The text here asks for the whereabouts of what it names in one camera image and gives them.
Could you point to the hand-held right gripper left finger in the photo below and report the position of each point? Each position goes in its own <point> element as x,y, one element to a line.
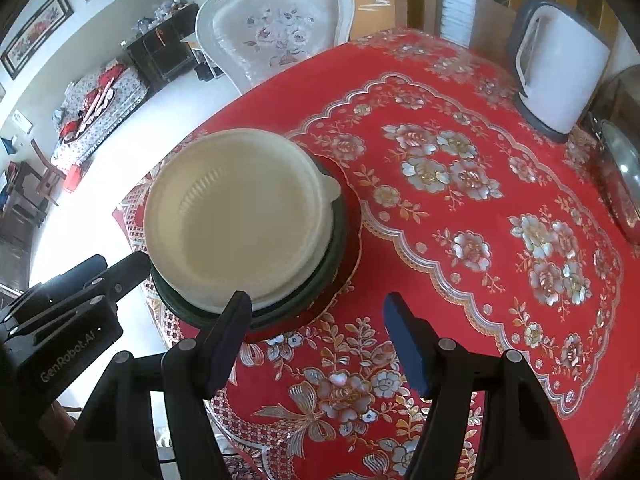
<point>230,342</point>

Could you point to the white louvered door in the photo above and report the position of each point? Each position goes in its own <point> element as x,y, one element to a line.
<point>465,0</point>

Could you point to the wooden chair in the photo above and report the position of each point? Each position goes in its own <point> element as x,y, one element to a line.
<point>47,175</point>

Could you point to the cardboard box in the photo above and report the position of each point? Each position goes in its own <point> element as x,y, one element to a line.
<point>372,5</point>

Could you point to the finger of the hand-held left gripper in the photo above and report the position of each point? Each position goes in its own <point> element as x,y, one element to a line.
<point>125,272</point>
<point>75,277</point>

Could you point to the cream plastic colander bowl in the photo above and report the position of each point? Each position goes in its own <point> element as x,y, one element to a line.
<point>235,210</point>

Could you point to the white bowl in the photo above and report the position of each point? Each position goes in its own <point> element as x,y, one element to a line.
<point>295,289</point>

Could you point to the dark wooden cabinet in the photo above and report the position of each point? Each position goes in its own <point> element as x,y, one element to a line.
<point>160,55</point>

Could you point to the floral covered sofa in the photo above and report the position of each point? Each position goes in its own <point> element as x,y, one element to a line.
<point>100,120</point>

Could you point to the green plastic bowl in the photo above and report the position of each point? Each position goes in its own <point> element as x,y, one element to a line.
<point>327,270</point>

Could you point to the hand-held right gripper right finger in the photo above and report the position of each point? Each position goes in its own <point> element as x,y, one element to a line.
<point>405,347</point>

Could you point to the steel pot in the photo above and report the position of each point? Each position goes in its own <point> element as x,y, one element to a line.
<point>612,200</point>

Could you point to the long framed floral picture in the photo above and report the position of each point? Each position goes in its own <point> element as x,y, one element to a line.
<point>35,35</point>

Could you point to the red floral tablecloth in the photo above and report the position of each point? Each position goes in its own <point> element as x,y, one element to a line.
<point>450,260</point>

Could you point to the glass pot lid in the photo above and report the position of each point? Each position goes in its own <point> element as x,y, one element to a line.
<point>631,170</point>

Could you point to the white ornate chair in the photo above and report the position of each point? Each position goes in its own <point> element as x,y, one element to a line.
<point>280,30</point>

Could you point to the white electric kettle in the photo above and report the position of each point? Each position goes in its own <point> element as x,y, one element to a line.
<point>565,70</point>

